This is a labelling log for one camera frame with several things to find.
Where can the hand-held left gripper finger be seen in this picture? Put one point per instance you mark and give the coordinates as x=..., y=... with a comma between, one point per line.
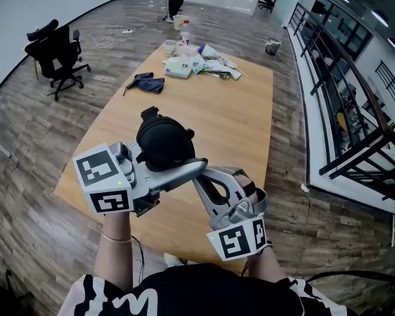
x=135, y=150
x=177, y=174

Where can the person's right hand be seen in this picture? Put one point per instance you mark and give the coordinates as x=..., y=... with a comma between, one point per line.
x=248, y=184

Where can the person's white shoe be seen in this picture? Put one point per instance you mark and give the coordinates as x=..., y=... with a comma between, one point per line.
x=176, y=259

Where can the pile of white packets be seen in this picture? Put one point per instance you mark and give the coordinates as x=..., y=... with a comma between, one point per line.
x=222, y=69

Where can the white tissue packet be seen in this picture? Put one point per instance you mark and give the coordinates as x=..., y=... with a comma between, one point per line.
x=177, y=67

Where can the black trash bin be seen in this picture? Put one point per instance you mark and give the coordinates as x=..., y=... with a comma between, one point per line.
x=272, y=47

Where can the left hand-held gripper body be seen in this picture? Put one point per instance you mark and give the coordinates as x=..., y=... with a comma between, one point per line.
x=100, y=176

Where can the clear bottle red cap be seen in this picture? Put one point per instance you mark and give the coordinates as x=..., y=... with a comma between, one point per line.
x=184, y=36

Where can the white blue plastic bag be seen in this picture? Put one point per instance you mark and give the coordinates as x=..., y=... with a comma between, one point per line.
x=210, y=51

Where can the black cylindrical pouch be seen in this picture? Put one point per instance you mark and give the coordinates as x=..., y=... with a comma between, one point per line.
x=164, y=143

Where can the dark blue cloth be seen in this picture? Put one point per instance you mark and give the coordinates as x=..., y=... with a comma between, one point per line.
x=149, y=83

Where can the small wooden-legged table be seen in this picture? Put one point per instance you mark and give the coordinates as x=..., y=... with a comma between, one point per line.
x=36, y=69

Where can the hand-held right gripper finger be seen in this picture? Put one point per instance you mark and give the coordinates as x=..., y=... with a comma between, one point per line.
x=207, y=199
x=224, y=173

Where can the white paper scrap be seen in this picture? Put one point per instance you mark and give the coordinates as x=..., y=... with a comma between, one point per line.
x=305, y=188

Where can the black headrest office chair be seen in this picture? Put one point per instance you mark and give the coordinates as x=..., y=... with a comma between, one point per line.
x=57, y=54

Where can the person's black white shirt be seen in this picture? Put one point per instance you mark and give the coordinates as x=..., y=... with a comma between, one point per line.
x=217, y=291

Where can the green print packet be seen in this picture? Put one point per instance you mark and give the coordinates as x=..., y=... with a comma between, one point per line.
x=198, y=64

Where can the white cup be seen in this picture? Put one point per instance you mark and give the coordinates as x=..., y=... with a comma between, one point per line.
x=170, y=48

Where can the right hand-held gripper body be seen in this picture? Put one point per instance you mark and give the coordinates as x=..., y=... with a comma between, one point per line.
x=237, y=242

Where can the person's left forearm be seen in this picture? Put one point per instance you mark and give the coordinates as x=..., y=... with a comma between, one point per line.
x=113, y=260

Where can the cream plastic bucket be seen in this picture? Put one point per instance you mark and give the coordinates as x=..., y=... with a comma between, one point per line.
x=179, y=22

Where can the black metal railing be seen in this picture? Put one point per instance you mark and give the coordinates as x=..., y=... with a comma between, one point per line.
x=358, y=166

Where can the white power strip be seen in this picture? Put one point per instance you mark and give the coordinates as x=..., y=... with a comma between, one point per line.
x=128, y=31

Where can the thin wooden stick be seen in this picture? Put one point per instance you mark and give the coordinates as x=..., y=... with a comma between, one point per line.
x=241, y=71

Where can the small black office chair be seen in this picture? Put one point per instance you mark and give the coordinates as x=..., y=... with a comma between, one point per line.
x=267, y=2

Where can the person's right forearm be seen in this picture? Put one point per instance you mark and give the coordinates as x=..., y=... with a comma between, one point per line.
x=265, y=268

